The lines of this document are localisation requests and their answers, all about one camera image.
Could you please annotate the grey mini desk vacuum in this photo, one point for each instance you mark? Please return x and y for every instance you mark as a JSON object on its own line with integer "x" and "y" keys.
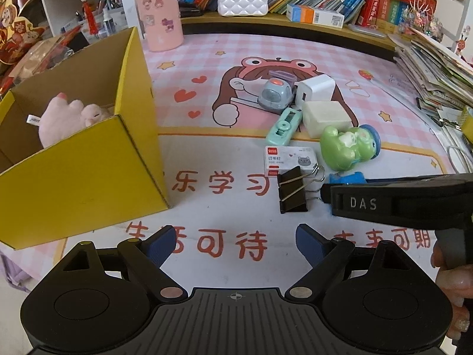
{"x": 275, "y": 94}

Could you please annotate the white shelf unit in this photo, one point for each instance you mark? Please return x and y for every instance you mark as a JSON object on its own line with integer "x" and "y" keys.
{"x": 55, "y": 3}

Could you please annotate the deer wall sticker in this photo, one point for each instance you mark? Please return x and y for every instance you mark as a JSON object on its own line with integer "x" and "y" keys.
{"x": 463, "y": 42}

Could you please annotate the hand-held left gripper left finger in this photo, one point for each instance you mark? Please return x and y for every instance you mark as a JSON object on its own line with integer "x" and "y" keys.
{"x": 162, "y": 246}

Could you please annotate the white charger adapter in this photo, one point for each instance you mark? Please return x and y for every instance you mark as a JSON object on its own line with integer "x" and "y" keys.
{"x": 317, "y": 88}

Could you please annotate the black binder clip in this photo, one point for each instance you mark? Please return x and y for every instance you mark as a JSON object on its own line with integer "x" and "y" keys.
{"x": 292, "y": 192}

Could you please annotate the red paper figure decoration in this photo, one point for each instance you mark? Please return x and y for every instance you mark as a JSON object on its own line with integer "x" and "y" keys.
{"x": 18, "y": 26}

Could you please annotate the wooden desk shelf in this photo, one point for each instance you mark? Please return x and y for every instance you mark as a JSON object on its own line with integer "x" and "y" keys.
{"x": 258, "y": 24}

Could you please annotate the small white bottle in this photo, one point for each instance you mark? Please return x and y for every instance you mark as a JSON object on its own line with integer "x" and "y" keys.
{"x": 108, "y": 22}

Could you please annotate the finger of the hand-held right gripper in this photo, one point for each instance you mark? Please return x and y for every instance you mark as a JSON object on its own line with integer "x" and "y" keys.
{"x": 347, "y": 179}
{"x": 326, "y": 196}

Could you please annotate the mint green tape dispenser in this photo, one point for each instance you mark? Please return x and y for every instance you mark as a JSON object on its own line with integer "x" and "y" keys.
{"x": 282, "y": 129}

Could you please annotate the colourful trinket cluster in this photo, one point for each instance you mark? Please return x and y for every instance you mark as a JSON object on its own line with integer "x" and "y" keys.
{"x": 421, "y": 20}

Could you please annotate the pile of plastic bags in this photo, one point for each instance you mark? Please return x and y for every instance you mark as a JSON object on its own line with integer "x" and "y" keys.
{"x": 40, "y": 55}

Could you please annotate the stack of papers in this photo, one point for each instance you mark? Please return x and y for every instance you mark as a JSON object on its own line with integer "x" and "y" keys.
{"x": 432, "y": 70}

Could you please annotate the pink sticker pen holder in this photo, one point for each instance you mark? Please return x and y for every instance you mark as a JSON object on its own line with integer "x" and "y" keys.
{"x": 160, "y": 14}

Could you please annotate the white staple box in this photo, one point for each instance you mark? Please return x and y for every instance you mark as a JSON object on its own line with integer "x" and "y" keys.
{"x": 290, "y": 159}

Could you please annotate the pen cup with pens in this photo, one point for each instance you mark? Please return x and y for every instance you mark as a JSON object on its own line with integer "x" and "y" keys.
{"x": 111, "y": 14}

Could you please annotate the person's right hand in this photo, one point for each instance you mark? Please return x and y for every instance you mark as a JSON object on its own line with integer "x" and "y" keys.
{"x": 454, "y": 284}

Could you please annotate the green frog toy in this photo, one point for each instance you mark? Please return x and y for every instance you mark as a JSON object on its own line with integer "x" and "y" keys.
{"x": 340, "y": 149}

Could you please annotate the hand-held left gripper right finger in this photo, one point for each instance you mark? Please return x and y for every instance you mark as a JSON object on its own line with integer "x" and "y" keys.
{"x": 308, "y": 244}

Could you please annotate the white rectangular block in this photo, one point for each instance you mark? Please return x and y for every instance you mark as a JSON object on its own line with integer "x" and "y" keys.
{"x": 327, "y": 118}

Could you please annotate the blue orange white carton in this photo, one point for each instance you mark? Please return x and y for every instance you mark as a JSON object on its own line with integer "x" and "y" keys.
{"x": 314, "y": 14}

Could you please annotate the red hanging doll ornament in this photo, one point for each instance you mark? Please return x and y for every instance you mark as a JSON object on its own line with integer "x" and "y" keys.
{"x": 91, "y": 14}

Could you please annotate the pink plush toy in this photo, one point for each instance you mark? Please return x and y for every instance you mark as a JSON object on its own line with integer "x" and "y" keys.
{"x": 70, "y": 118}

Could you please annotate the yellow cardboard box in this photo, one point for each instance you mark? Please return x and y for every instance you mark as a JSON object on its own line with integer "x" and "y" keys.
{"x": 92, "y": 177}

